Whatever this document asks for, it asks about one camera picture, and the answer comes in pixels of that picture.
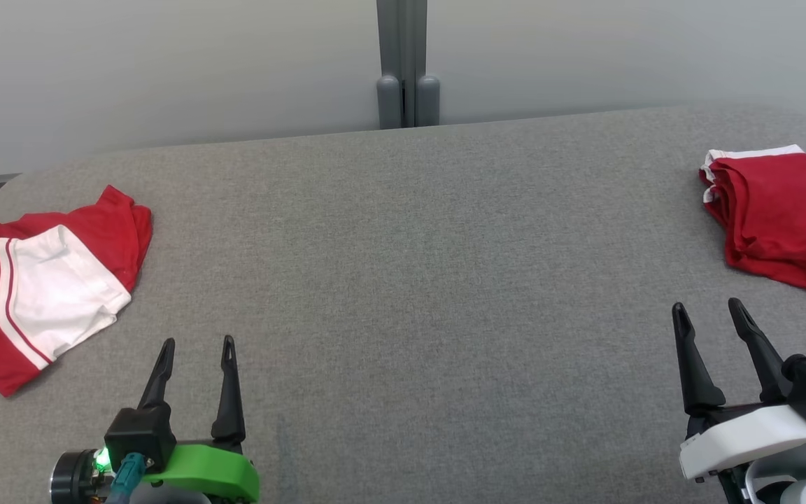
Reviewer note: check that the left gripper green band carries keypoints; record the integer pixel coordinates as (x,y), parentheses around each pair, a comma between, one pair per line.
(207,469)

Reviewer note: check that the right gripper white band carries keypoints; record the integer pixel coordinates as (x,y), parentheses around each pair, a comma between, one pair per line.
(753,434)

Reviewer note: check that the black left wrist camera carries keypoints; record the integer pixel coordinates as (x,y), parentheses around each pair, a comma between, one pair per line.
(137,434)

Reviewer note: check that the grey partition post with feet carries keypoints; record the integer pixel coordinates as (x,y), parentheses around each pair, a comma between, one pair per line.
(403,63)

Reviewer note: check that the red shorts with white trim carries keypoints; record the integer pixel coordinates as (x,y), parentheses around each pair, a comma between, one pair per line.
(784,210)

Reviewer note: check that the red and white basketball jersey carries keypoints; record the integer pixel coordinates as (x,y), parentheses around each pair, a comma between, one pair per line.
(46,294)

